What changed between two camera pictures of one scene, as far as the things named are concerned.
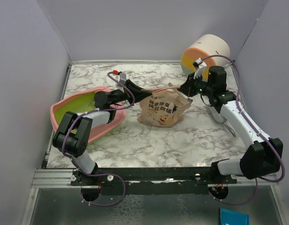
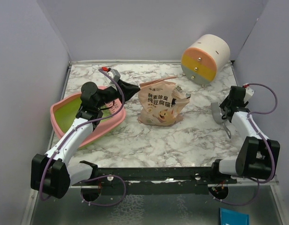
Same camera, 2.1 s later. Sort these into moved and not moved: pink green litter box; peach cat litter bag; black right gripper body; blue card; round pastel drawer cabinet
Moved: peach cat litter bag; black right gripper body
Not moved: pink green litter box; blue card; round pastel drawer cabinet
